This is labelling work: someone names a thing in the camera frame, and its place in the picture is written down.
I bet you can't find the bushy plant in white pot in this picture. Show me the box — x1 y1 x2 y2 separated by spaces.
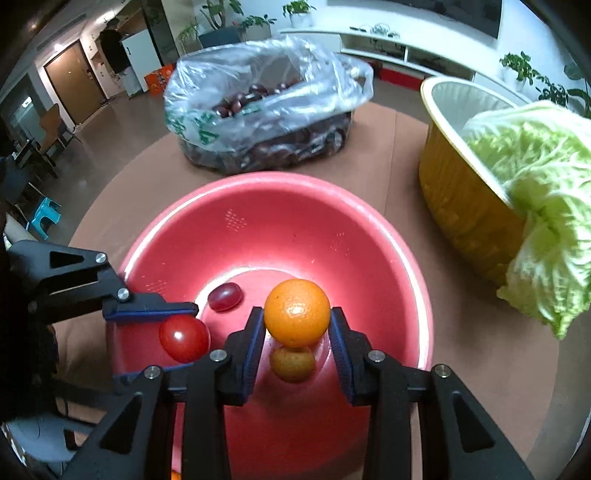
538 76 570 108

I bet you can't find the red box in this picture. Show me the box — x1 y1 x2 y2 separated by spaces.
381 65 437 86

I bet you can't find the small plant in white pot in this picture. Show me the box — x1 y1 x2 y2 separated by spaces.
283 0 317 28
500 52 539 93

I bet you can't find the white refrigerator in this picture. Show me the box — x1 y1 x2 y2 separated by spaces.
121 28 162 97

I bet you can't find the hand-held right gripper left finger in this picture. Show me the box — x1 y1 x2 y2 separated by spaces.
69 307 267 480

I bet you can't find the white television cabinet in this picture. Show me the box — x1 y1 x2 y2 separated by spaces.
279 28 532 104

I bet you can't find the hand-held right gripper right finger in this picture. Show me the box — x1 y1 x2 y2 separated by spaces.
329 307 534 480

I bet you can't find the napa cabbage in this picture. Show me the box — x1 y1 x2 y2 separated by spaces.
462 99 591 340

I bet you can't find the bundle of cables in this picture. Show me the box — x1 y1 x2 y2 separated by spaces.
351 23 400 38

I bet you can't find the wooden chair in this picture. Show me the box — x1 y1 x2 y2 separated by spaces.
39 104 81 155

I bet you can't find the red plastic basin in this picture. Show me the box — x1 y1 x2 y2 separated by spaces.
105 172 435 480

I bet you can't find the golden foil bowl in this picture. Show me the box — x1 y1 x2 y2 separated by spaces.
418 76 546 289

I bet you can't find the plant in ribbed white pot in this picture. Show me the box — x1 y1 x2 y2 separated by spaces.
238 15 278 32

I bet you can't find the pile of dark chestnuts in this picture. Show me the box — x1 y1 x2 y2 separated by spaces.
182 78 354 174

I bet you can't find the black television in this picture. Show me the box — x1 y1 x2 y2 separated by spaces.
392 0 502 40

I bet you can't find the dark red grape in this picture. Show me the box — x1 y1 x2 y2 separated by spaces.
207 282 243 313

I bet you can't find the clear plastic bag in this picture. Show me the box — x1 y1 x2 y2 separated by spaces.
164 34 374 176

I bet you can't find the tall plant in blue-grey pot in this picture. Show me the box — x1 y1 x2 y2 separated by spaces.
198 0 271 49

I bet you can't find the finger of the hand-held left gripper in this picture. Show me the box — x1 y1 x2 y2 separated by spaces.
112 362 195 395
8 239 200 324

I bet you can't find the round brown table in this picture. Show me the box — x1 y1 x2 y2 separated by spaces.
53 102 575 480

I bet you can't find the blue plastic stool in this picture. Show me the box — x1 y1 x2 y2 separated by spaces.
25 198 62 241

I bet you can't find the orange cardboard box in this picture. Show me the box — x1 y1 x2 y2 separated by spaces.
145 65 176 95

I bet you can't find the red cherry tomato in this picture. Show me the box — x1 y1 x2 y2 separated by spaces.
159 314 211 363

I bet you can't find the brown wooden door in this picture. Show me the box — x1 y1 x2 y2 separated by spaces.
44 39 107 125

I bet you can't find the brown longan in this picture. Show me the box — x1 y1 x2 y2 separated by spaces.
270 346 317 384

